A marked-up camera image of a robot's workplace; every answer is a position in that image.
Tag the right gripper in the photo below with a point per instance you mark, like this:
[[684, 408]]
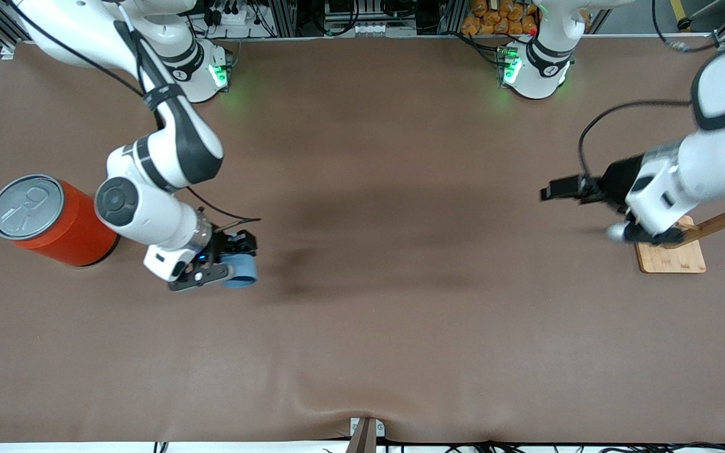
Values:
[[224, 242]]

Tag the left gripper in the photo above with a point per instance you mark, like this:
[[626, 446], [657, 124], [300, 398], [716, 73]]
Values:
[[620, 176]]

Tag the light blue plastic cup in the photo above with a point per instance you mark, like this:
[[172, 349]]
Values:
[[243, 270]]

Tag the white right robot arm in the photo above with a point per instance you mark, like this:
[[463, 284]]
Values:
[[174, 145]]

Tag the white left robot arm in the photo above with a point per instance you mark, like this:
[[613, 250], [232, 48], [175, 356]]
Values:
[[721, 157]]

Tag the wooden cup rack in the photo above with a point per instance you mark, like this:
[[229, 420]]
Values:
[[677, 259]]

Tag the brown table mat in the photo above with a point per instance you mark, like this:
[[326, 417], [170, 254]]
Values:
[[362, 314]]

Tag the large orange can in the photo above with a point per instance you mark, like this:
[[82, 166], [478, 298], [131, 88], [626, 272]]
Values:
[[67, 226]]

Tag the orange packaged snacks pile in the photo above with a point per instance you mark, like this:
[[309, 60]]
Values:
[[501, 16]]

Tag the white power strip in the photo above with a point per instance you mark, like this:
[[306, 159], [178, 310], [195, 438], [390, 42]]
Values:
[[230, 14]]

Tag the white connector block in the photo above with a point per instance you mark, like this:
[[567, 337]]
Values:
[[375, 29]]

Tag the black electronics box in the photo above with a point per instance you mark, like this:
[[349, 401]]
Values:
[[369, 9]]

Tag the aluminium frame post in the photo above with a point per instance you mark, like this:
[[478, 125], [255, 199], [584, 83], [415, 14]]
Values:
[[454, 16], [284, 16]]

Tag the small metal bracket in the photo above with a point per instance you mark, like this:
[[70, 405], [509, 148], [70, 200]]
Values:
[[355, 428]]

